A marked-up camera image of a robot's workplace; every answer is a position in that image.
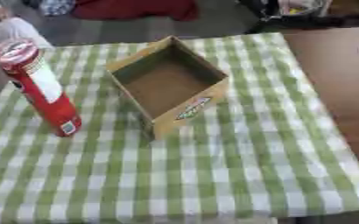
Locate black cart with items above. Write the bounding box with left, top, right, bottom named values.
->
left=237, top=0, right=359, bottom=35

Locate red cylindrical snack can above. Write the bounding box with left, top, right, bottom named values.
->
left=0, top=38, right=83, bottom=138

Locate patterned bag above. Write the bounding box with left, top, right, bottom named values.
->
left=37, top=0, right=79, bottom=17

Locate person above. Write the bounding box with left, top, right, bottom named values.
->
left=0, top=0, right=56, bottom=51

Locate tan cardboard box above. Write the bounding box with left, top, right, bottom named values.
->
left=104, top=35, right=230, bottom=141

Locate red cloth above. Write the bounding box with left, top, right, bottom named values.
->
left=70, top=0, right=201, bottom=22

